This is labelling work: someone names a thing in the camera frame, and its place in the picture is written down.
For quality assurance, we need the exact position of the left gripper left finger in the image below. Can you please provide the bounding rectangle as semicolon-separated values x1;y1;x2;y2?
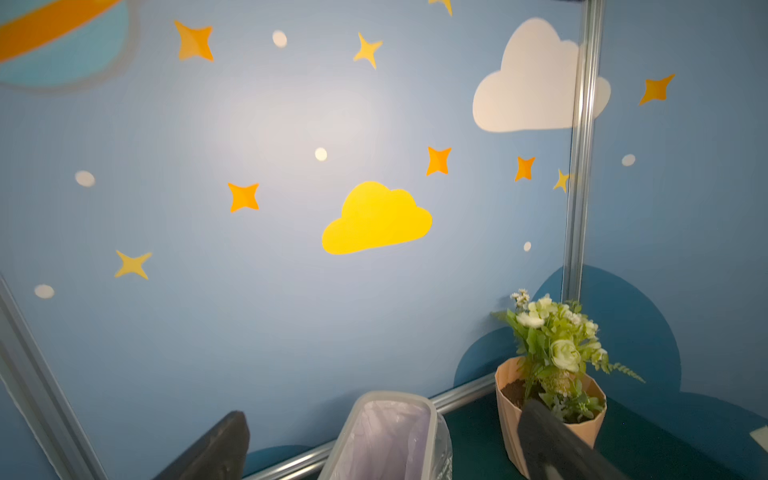
154;411;250;480

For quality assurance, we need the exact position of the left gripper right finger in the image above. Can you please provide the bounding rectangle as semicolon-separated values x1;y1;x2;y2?
518;401;628;480

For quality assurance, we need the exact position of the white plastic trash bin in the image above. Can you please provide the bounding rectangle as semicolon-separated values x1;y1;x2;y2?
316;391;445;480

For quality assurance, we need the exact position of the translucent bin liner bag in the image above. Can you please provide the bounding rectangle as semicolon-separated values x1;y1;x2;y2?
326;398;454;480

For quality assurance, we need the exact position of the artificial white flower plant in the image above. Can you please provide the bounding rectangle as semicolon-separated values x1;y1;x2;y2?
493;289;644;424

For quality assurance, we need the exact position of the aluminium left corner post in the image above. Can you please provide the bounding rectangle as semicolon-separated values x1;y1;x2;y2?
1;281;108;480

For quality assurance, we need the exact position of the aluminium corner post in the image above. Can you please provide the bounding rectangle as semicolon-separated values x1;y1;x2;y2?
562;0;605;301
1;281;108;480

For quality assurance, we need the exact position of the aluminium right corner post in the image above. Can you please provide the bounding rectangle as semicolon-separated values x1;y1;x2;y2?
562;0;605;301

